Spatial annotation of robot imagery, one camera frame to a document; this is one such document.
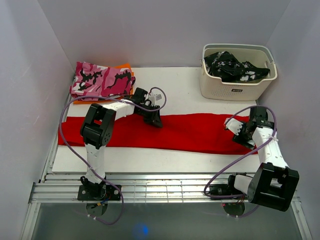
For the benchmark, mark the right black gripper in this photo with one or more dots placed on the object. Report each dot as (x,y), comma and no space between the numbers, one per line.
(239,139)

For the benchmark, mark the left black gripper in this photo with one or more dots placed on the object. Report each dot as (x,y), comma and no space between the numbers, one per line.
(154,119)

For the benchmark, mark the red trousers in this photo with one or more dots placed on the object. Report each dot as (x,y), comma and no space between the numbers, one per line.
(196,132)

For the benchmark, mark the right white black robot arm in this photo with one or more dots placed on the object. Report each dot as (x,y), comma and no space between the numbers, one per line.
(274,183)

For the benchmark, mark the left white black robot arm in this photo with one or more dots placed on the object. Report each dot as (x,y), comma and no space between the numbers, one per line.
(97,130)

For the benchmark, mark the orange folded trousers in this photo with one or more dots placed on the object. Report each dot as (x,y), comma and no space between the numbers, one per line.
(127,67)

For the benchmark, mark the black white floral trousers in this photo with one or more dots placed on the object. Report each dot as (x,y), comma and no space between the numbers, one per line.
(224,65)

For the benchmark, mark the pink camouflage folded trousers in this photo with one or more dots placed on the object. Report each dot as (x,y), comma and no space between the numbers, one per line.
(102,80)

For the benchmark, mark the cream perforated plastic basket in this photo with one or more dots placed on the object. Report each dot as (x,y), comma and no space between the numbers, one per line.
(259,56)

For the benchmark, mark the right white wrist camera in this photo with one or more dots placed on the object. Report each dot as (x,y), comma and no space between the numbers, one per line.
(234,125)

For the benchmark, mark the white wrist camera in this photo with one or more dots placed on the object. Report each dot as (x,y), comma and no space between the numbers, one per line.
(234,125)
(154,97)

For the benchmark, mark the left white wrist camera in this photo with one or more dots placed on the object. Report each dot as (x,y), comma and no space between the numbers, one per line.
(154,97)

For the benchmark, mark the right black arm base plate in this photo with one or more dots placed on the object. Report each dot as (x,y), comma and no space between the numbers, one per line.
(220,191)

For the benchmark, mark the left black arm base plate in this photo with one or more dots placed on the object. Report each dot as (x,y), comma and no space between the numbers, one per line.
(98,193)

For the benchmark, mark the aluminium rail frame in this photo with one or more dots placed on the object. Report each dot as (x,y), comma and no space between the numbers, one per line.
(163,200)

